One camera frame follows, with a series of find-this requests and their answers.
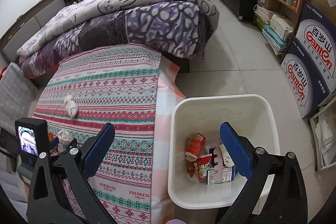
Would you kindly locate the white shelf rack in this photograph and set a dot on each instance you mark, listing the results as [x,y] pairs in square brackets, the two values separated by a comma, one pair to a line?
[326,106]

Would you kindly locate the purple patterned blanket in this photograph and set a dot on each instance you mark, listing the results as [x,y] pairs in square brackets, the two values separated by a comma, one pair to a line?
[157,27]

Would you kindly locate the white plastic bin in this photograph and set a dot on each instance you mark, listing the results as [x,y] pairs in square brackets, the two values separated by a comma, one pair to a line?
[236,113]

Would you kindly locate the red snack wrapper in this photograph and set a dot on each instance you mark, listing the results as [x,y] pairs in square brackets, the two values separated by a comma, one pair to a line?
[195,146]

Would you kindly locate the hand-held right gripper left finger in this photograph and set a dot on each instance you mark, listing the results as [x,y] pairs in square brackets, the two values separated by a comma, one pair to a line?
[98,150]

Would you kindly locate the pink checked sheet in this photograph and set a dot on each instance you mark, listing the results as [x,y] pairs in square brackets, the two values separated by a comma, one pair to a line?
[165,92]

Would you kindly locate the blue white carton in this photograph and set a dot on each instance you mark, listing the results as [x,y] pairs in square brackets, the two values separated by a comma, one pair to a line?
[219,175]

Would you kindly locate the stack of books on floor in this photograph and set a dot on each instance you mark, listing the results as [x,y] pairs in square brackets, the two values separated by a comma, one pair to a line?
[275,35]

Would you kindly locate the small grey box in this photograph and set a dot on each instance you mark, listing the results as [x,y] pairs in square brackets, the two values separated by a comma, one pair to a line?
[263,0]

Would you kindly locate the red white snack packet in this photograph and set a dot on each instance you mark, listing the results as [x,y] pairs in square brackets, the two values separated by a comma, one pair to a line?
[203,166]

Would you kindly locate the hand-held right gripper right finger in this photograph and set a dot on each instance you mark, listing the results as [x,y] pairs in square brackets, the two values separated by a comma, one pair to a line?
[235,150]

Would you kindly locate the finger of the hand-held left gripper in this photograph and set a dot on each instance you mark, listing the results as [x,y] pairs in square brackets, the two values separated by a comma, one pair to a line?
[52,143]

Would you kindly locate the grey bed headboard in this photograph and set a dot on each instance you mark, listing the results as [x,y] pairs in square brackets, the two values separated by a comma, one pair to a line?
[34,16]

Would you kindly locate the grey checked pillow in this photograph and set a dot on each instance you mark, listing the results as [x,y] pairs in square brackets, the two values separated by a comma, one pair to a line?
[15,90]

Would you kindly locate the patterned woven cloth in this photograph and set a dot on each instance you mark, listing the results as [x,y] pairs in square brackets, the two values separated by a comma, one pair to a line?
[118,82]

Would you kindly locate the blue water bottle box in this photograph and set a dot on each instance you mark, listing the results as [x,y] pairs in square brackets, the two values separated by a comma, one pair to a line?
[319,43]
[299,77]

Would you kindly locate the white tissue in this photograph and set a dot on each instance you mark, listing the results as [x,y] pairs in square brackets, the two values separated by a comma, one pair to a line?
[63,137]
[71,107]

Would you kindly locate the pile of white booklets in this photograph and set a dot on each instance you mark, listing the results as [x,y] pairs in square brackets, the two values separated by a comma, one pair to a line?
[325,140]

